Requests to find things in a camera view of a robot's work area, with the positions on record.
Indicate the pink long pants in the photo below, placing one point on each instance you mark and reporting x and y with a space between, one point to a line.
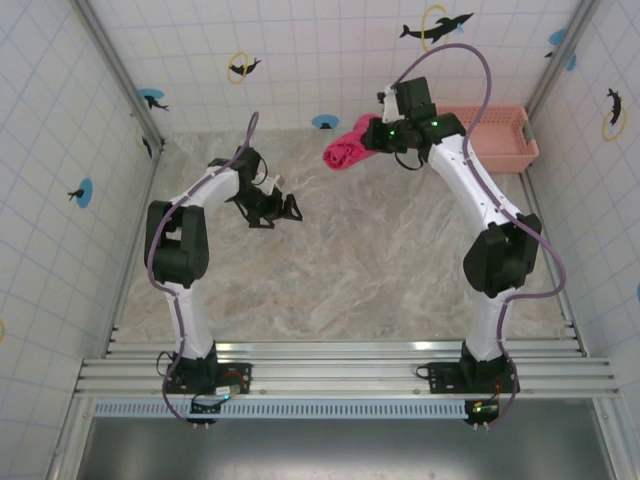
347 146

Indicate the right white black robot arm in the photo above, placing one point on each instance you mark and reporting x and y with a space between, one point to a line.
470 190

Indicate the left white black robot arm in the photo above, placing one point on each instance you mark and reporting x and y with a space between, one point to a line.
190 200

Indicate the small blue oval sticker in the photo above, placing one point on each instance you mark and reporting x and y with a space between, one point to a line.
325 121

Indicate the pink plastic basket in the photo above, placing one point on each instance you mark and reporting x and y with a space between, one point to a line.
500 135

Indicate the blue circle dolphin sticker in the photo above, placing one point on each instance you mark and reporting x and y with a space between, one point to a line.
82 192
152 98

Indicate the aluminium mounting beam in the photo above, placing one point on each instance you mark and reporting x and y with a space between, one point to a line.
330 370

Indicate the blue patches sticker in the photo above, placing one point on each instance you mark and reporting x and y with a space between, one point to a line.
559 37

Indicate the left green circuit board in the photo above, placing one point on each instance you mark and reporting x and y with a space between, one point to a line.
226 390

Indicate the green circuit board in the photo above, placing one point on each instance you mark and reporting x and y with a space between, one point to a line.
483 409
226 390

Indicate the grey metal panel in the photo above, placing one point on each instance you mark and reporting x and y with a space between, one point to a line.
350 450

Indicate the right green circuit board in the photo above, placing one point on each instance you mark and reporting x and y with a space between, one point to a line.
483 409

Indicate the aluminium side rail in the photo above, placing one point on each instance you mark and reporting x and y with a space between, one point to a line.
552 240
132 250

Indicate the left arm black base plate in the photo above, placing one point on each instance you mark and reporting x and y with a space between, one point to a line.
240 372

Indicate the aluminium corner post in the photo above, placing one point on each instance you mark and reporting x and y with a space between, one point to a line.
562 60
117 75

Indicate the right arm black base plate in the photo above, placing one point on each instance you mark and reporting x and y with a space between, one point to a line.
442 375

